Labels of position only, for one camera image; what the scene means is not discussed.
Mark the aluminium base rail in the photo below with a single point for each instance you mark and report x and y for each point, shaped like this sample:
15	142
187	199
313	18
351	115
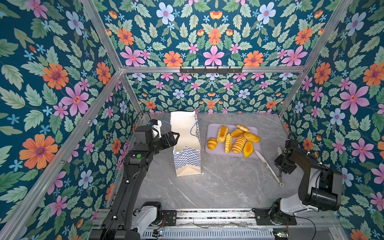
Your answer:
245	218

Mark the yellow orange mango bread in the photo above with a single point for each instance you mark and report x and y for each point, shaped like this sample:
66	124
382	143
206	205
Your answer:
248	149

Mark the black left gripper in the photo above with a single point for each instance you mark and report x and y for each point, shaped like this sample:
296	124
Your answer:
172	140

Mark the checkered paper bread bag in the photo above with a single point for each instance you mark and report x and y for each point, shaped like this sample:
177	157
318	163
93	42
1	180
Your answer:
187	152

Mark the small round striped bun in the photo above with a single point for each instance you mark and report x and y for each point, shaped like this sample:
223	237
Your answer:
212	143

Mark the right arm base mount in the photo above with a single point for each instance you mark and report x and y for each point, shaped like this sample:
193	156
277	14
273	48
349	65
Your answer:
273	216

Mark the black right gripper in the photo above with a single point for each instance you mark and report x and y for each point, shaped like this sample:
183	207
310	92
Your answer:
277	161

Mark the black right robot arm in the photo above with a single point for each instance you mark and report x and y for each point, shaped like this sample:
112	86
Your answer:
319	190

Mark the black hook rail bracket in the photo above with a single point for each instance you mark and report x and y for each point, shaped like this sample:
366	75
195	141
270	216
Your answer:
211	70

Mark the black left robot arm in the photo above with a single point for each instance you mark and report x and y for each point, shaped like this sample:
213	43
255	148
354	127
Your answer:
122	223

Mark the long narrow striped bread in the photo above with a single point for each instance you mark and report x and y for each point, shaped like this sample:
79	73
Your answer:
228	143

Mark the white perforated cable duct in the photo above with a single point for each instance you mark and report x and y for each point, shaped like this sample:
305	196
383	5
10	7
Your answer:
210	234

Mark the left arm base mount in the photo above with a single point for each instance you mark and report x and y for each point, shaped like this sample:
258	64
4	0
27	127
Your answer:
168	217

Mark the wide striped bread roll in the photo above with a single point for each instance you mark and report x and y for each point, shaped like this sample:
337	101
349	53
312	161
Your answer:
239	144

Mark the lavender plastic tray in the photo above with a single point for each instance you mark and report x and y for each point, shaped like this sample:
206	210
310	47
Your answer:
219	149

